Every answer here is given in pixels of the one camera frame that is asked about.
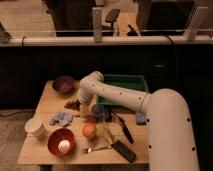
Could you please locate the bunch of dark grapes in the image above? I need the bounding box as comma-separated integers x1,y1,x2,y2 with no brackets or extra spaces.
64,100,80,110

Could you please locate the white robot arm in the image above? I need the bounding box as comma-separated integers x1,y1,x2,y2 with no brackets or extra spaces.
77,71,200,171

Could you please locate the small blue cup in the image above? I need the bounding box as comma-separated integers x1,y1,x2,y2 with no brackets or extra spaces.
91,104,105,121

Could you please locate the white paper cup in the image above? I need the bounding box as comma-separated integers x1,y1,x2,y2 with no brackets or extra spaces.
25,117,45,137

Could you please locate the orange carrot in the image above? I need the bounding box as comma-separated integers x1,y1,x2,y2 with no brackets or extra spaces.
75,114,97,123

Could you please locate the orange fruit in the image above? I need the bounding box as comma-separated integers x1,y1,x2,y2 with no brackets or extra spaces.
82,123,97,139

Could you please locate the purple bowl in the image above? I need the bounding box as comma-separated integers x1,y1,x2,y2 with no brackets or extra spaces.
52,75,74,94

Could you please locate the red bowl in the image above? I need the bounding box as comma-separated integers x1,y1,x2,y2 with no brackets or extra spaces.
47,128,75,157

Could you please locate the white egg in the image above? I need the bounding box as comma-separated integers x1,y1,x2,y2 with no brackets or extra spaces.
58,140,70,152

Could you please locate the green plastic tray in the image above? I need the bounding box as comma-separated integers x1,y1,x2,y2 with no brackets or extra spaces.
97,74,149,109

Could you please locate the blue sponge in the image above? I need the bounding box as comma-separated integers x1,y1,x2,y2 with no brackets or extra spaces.
135,112,146,125

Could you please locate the black remote control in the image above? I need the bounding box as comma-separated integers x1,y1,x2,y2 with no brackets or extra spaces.
112,140,136,163

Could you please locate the black office chair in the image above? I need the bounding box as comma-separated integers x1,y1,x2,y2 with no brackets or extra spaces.
103,9,120,30

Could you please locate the black handled knife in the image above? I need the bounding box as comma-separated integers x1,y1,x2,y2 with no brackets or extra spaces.
113,114,134,144

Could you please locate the white horizontal rail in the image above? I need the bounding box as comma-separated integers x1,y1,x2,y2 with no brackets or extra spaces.
0,35,213,47

